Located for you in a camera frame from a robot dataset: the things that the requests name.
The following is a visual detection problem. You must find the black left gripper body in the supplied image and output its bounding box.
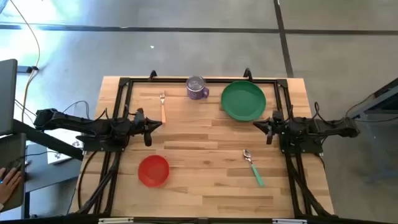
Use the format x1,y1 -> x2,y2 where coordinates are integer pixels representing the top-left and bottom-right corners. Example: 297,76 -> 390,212
133,108 -> 154,147

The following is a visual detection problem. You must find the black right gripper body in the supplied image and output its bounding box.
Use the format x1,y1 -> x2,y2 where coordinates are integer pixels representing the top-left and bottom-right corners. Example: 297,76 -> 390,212
266,109 -> 285,146

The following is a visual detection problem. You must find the fork with orange handle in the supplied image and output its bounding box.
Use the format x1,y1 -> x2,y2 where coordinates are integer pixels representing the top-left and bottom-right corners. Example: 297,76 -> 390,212
159,91 -> 167,124

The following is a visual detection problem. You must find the green plate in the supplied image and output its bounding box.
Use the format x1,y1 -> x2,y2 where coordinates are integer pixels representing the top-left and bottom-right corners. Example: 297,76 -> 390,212
220,80 -> 267,122

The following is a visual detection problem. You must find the red bowl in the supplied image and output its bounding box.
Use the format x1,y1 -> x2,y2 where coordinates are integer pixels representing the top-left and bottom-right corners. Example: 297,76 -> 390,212
137,154 -> 170,188

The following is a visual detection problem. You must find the purple mug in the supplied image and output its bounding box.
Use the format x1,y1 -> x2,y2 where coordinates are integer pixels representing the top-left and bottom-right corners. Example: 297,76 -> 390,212
185,75 -> 210,101

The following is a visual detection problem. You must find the white printed box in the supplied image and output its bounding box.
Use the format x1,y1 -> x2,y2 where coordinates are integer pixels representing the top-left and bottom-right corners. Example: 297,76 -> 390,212
46,129 -> 84,166

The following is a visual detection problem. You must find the black diagonal beam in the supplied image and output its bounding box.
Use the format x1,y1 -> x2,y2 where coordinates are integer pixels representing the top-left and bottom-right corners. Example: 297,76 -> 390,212
12,119 -> 84,161

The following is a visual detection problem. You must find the grey side desk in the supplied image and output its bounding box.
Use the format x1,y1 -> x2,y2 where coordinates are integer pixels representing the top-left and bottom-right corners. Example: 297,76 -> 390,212
24,144 -> 83,218

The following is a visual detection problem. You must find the grey power adapter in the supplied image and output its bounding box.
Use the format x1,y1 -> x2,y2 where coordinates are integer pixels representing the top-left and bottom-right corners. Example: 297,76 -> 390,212
17,65 -> 40,74

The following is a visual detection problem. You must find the black computer mouse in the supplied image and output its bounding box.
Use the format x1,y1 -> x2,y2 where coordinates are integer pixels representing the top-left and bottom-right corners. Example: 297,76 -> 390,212
4,159 -> 24,175

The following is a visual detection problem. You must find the dark grey mouse pad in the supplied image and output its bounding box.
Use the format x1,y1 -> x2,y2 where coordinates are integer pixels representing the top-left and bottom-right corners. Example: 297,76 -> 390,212
0,133 -> 27,213

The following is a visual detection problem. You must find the dark grey monitor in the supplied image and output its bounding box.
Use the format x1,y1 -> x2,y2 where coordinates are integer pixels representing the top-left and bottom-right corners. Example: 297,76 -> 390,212
0,58 -> 19,136

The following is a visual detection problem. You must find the person's hand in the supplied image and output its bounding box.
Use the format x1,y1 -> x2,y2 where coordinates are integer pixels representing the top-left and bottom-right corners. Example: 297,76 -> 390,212
0,167 -> 23,205

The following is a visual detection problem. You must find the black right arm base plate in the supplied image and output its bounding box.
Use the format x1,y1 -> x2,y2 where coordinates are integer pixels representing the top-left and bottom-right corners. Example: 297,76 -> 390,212
278,129 -> 325,155

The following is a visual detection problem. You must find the black aluminium table frame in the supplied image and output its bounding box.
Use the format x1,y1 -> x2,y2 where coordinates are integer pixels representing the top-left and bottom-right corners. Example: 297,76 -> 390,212
70,77 -> 336,218

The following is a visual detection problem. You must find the spoon with green handle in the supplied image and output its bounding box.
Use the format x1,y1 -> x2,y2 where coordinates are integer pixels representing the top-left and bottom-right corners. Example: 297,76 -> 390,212
242,149 -> 265,188

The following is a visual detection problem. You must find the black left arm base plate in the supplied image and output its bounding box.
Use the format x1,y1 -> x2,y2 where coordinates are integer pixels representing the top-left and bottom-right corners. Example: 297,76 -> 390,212
76,134 -> 126,153

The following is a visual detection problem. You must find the thin black floor cable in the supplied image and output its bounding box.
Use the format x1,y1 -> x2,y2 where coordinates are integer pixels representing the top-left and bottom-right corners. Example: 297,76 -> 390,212
14,99 -> 91,121

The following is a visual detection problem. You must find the thick black cable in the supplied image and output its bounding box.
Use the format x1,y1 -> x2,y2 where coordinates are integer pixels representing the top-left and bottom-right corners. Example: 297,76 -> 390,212
77,151 -> 98,210

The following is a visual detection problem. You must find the white table bracket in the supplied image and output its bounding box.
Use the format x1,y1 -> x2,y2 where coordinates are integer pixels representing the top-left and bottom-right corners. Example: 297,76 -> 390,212
272,218 -> 308,224
98,217 -> 135,224

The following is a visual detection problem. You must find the grey metal table frame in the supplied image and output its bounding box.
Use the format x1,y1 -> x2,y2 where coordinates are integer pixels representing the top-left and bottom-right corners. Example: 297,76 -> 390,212
348,77 -> 398,184

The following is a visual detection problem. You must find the yellow cable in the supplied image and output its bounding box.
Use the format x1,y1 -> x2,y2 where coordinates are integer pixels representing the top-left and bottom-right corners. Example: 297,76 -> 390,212
9,0 -> 42,123

